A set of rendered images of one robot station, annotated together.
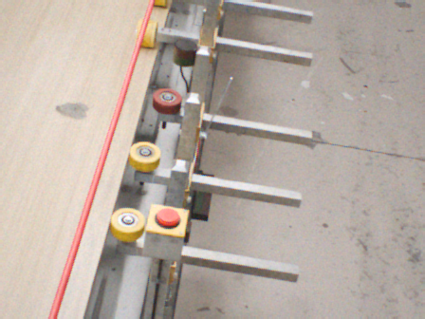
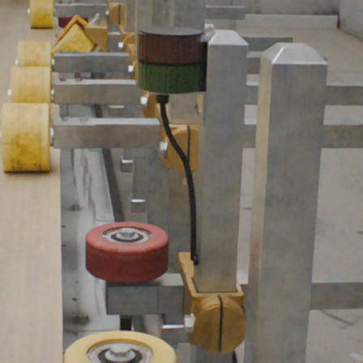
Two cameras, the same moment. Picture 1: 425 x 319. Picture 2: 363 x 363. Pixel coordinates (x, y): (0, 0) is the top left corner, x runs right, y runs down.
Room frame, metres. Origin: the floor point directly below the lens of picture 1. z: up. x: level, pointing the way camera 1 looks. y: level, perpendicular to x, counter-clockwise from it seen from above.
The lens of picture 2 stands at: (1.00, 0.20, 1.22)
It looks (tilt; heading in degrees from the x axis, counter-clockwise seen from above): 16 degrees down; 353
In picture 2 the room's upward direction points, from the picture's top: 2 degrees clockwise
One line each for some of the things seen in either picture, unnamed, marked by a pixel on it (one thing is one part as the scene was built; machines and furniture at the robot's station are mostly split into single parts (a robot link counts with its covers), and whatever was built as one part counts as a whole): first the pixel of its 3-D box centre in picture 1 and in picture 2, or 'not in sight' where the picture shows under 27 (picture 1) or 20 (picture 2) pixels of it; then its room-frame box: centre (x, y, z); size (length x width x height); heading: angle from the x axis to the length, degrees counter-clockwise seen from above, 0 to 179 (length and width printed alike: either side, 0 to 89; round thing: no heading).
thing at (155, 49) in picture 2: (185, 48); (170, 44); (1.84, 0.12, 1.10); 0.06 x 0.06 x 0.02
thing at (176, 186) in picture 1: (169, 242); not in sight; (1.34, 0.06, 0.90); 0.04 x 0.04 x 0.48; 1
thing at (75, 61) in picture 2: not in sight; (181, 61); (2.63, 0.02, 0.95); 0.50 x 0.04 x 0.04; 91
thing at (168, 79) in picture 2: (184, 57); (169, 73); (1.84, 0.12, 1.07); 0.06 x 0.06 x 0.02
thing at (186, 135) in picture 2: (206, 45); (181, 136); (2.11, 0.08, 0.95); 0.14 x 0.06 x 0.05; 1
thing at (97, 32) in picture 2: not in sight; (80, 38); (2.87, 0.19, 0.95); 0.10 x 0.04 x 0.10; 91
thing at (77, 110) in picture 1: (73, 106); not in sight; (1.75, 0.39, 0.91); 0.09 x 0.07 x 0.02; 84
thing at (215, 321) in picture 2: (192, 121); (207, 299); (1.86, 0.07, 0.85); 0.14 x 0.06 x 0.05; 1
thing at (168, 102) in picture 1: (165, 111); (126, 286); (1.88, 0.15, 0.85); 0.08 x 0.08 x 0.11
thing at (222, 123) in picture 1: (234, 126); (323, 292); (1.88, -0.05, 0.84); 0.43 x 0.03 x 0.04; 91
